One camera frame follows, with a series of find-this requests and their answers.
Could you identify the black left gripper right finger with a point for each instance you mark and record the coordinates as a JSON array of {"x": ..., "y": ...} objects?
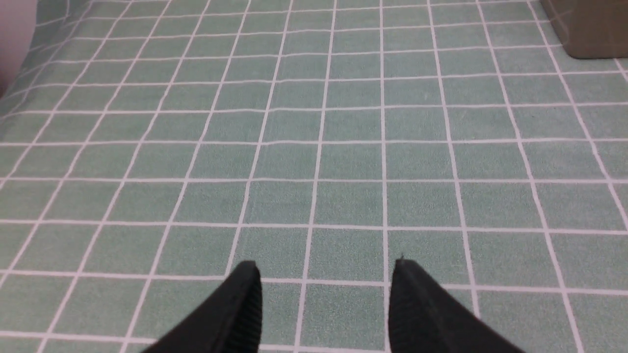
[{"x": 425, "y": 318}]

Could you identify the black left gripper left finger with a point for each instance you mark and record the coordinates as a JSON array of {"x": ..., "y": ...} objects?
[{"x": 228, "y": 321}]

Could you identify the green checkered tablecloth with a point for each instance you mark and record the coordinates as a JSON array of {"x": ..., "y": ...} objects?
[{"x": 148, "y": 146}]

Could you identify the olive green plastic bin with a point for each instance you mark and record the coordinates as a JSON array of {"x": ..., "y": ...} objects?
[{"x": 590, "y": 29}]

